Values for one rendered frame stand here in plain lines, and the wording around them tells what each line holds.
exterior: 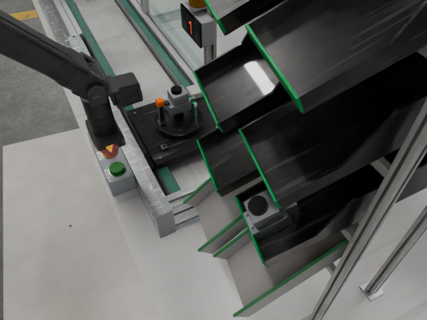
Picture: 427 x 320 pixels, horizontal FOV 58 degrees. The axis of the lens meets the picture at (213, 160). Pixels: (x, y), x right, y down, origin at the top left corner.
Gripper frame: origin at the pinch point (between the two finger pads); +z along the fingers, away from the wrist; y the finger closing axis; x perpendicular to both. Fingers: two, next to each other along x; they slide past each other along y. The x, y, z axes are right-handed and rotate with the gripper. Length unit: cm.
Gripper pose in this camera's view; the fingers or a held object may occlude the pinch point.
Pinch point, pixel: (112, 155)
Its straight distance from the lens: 100.5
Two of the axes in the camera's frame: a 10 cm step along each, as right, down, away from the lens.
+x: -8.9, 3.5, -3.0
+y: -4.6, -6.7, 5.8
